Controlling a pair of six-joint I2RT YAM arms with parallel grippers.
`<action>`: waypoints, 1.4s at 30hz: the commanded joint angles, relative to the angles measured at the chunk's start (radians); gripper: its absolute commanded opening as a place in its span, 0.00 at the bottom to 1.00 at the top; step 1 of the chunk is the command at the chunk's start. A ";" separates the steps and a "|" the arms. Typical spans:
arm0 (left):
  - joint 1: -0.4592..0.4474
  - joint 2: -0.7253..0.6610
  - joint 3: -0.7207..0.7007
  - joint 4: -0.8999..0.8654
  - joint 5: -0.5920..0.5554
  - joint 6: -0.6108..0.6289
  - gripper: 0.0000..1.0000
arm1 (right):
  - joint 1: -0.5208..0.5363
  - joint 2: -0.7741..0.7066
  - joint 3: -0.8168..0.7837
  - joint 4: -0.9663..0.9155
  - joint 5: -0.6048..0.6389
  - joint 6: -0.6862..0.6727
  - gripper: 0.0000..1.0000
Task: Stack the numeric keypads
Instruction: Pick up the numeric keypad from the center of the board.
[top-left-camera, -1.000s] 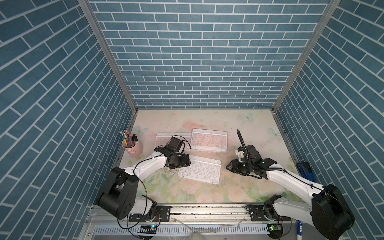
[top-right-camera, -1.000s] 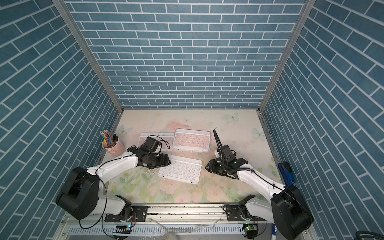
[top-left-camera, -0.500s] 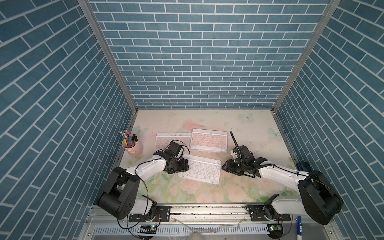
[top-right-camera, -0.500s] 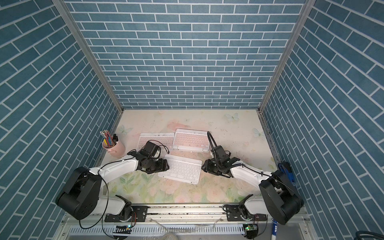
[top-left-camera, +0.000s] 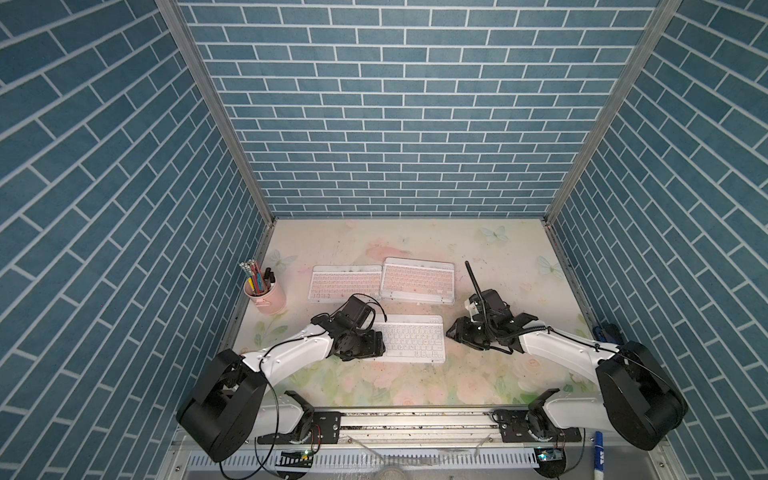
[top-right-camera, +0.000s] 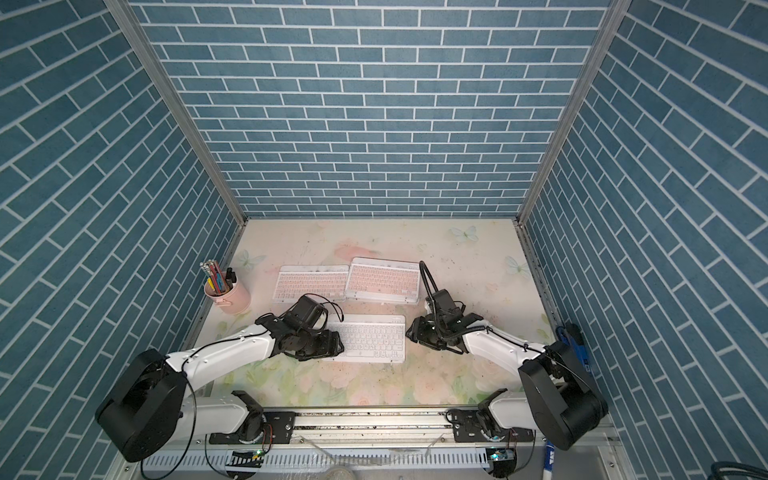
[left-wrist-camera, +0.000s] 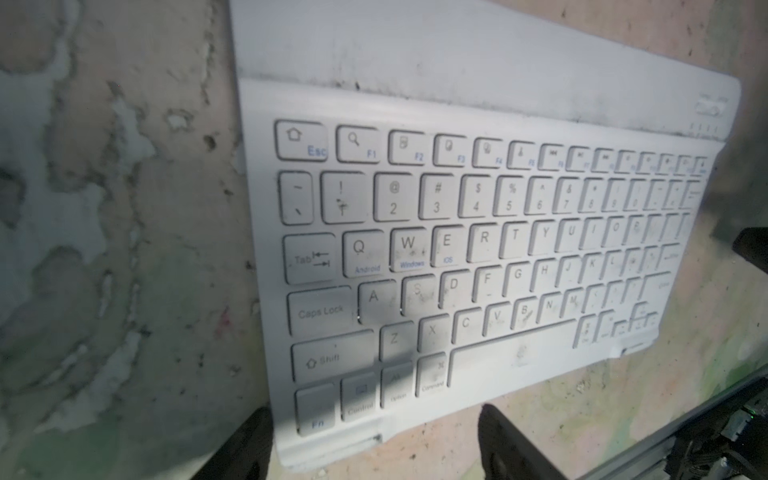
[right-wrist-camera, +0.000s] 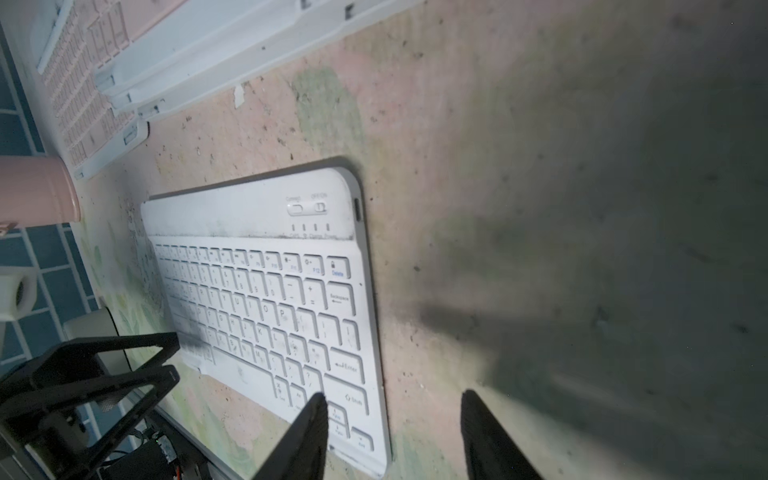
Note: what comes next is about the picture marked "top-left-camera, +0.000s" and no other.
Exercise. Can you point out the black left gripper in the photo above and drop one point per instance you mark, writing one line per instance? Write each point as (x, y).
(374, 345)

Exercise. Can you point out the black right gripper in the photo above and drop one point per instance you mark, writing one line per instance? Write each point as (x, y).
(459, 332)

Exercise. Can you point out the white key keyboard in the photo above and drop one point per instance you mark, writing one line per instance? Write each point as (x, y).
(412, 339)

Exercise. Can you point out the pink keyboard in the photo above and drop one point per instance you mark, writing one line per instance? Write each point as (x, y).
(415, 276)
(418, 298)
(332, 284)

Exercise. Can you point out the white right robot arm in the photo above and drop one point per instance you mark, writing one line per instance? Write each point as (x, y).
(635, 398)

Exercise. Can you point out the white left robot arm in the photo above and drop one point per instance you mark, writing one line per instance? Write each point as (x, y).
(221, 410)

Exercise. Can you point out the pink pen holder cup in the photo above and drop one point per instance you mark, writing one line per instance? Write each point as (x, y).
(269, 303)

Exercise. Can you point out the coloured pens bundle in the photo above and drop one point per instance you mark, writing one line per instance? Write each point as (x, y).
(260, 280)

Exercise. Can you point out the blue stapler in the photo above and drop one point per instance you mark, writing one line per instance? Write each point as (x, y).
(609, 333)

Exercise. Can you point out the blue white marker pen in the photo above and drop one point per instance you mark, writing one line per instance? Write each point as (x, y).
(598, 456)

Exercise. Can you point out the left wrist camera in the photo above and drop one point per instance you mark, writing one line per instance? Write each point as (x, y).
(355, 314)

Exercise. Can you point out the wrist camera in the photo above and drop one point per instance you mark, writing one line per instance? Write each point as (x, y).
(496, 309)
(355, 314)

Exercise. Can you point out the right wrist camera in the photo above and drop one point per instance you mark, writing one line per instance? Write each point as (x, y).
(496, 309)

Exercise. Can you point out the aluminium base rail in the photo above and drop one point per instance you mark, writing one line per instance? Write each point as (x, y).
(423, 443)

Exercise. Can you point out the aluminium corner post left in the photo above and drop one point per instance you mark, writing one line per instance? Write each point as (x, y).
(180, 32)

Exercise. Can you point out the aluminium corner post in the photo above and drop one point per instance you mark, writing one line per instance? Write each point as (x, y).
(657, 24)
(180, 32)

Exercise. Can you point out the aluminium corner post right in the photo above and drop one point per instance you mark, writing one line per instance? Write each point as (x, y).
(657, 24)

